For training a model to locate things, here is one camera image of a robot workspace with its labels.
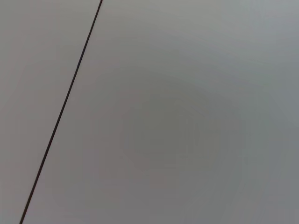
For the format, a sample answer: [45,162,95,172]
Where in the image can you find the thin dark panel seam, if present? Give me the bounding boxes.
[18,0,104,224]

